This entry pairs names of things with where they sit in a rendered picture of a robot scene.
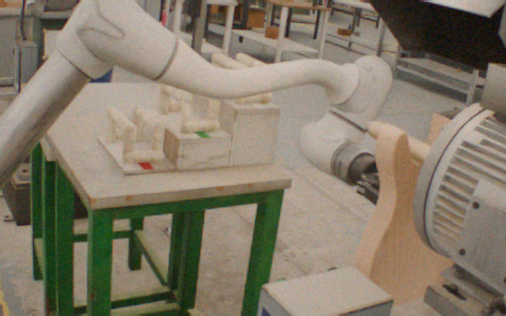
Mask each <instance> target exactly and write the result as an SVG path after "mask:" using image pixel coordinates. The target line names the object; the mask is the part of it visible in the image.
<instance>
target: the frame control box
mask: <svg viewBox="0 0 506 316"><path fill-rule="evenodd" d="M393 303H394V298H393V297H391V296H390V295H389V294H388V293H386V291H385V290H384V289H381V288H380V287H378V286H377V285H376V283H374V282H373V281H372V280H371V279H368V278H367V277H365V276H364V274H363V273H361V272H360V271H359V270H358V269H356V268H354V267H346V268H341V269H336V270H331V271H327V272H323V273H318V274H313V275H308V276H304V277H299V278H294V279H290V280H285V281H280V282H276V283H271V284H266V285H263V286H262V287H261V290H260V296H259V302H258V307H257V313H256V316H389V315H390V311H391V308H392V305H393Z"/></svg>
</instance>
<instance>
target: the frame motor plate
mask: <svg viewBox="0 0 506 316"><path fill-rule="evenodd" d="M424 303H425V304H428V305H429V306H431V308H432V309H434V310H436V311H437V312H438V313H439V314H441V315H443V316H478V315H479V312H480V311H481V309H482V308H484V304H481V303H480V302H479V301H478V300H476V299H474V298H473V297H471V295H469V294H468V293H467V294H466V293H465V292H464V291H463V290H461V289H460V287H458V286H456V285H455V284H453V283H452V282H450V281H448V280H444V281H440V282H437V283H433V284H430V285H428V287H427V289H426V293H425V296H424Z"/></svg>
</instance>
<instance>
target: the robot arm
mask: <svg viewBox="0 0 506 316"><path fill-rule="evenodd" d="M56 46H57V49H56V50H55V51H54V52H53V54H52V55H51V56H50V57H49V58H48V60H47V62H46V63H45V64H43V65H42V66H41V67H40V69H39V70H38V71H37V73H36V74H35V75H34V77H33V78H32V79H31V80H30V81H29V82H28V85H26V86H25V87H24V88H23V89H22V91H21V92H20V94H19V95H18V96H17V97H16V99H15V100H14V101H13V102H12V104H11V105H10V106H9V107H8V108H7V109H6V110H5V113H4V114H3V115H2V116H1V117H0V191H1V189H2V188H3V186H4V185H5V184H6V183H7V182H8V181H9V179H10V178H11V177H12V176H13V174H14V172H15V171H16V170H17V169H18V168H19V167H20V165H21V164H22V163H23V162H24V160H25V159H26V158H27V156H28V155H29V154H30V152H31V151H32V150H33V149H34V148H35V147H36V145H37V144H38V143H39V142H40V141H41V140H42V137H43V136H44V135H45V134H46V133H47V132H48V131H49V129H50V128H51V127H52V126H53V125H54V123H55V122H56V121H57V120H58V119H59V118H60V117H61V114H62V113H63V112H64V111H65V110H66V109H67V107H68V106H69V105H70V104H71V103H72V101H73V100H74V99H75V98H76V97H77V96H78V95H79V94H80V92H81V91H82V90H83V89H84V88H85V87H86V84H87V83H88V82H89V81H90V80H91V79H92V78H93V79H97V78H100V77H102V76H103V75H104V74H106V73H107V72H108V71H109V70H111V69H112V68H113V67H115V66H116V65H117V66H118V67H120V68H122V69H124V70H126V71H128V72H130V73H131V74H137V75H140V76H142V77H145V78H147V79H149V80H151V81H154V82H156V83H160V84H164V85H167V86H173V87H176V88H179V89H182V90H185V91H188V92H191V93H194V94H197V95H200V96H202V97H206V98H211V99H219V100H233V99H241V98H247V97H251V96H256V95H260V94H264V93H268V92H272V91H277V90H281V89H285V88H290V87H294V86H298V85H303V84H308V83H316V84H319V85H321V86H323V87H324V88H325V89H326V91H325V93H326V98H327V100H328V101H329V102H330V104H331V107H330V109H329V111H328V113H327V114H326V115H325V116H324V118H323V119H322V120H320V121H319V122H315V123H309V124H307V125H305V126H304V127H303V128H302V129H301V131H300V133H299V136H298V147H299V149H300V151H301V153H302V154H303V155H304V157H305V158H306V159H307V160H308V161H309V162H310V163H312V164H313V165H314V166H315V167H316V168H318V169H319V170H321V172H323V173H325V174H327V175H330V176H335V177H336V178H337V179H339V180H341V181H343V182H344V183H347V184H349V185H350V186H353V187H354V186H356V193H358V194H360V195H362V196H364V197H365V198H367V199H368V200H369V202H371V203H372V204H373V205H374V206H376V205H377V202H378V198H379V192H380V177H379V173H378V170H377V167H376V162H375V157H374V155H373V153H372V152H371V151H370V150H368V149H366V148H364V147H362V146H361V143H362V140H363V137H364V136H365V134H366V132H367V131H366V125H367V123H369V122H370V121H374V120H375V119H376V117H377V116H378V114H379V112H380V111H381V109H382V107H383V106H384V102H385V100H386V98H387V96H388V94H389V91H390V88H391V85H392V74H391V69H390V67H389V66H388V64H387V63H386V62H385V61H383V60H381V59H380V58H378V57H376V56H371V55H366V56H363V57H361V58H359V59H358V60H356V61H355V63H354V65H353V64H346V65H341V66H340V65H337V64H335V63H332V62H330V61H327V60H321V59H302V60H296V61H290V62H284V63H278V64H272V65H266V66H260V67H255V68H248V69H241V70H224V69H219V68H217V67H214V66H212V65H211V64H210V63H209V62H207V61H206V60H205V59H204V58H202V57H201V56H200V55H199V54H198V53H196V52H194V51H193V50H192V49H191V48H189V47H188V46H187V45H186V44H185V42H184V41H183V40H182V39H181V38H179V37H177V36H175V35H174V34H172V33H171V32H170V31H168V30H167V29H166V28H165V27H164V26H162V25H161V24H159V23H158V22H156V21H155V20H154V19H153V18H152V16H149V15H148V14H147V13H146V12H145V11H144V10H143V9H141V8H140V7H139V5H138V4H137V3H136V2H135V1H133V0H82V1H81V2H80V3H79V5H78V6H77V8H76V10H75V11H74V12H73V14H72V15H71V16H70V18H69V21H68V23H67V24H66V26H65V27H64V29H63V30H62V31H61V33H60V34H59V36H58V38H57V42H56Z"/></svg>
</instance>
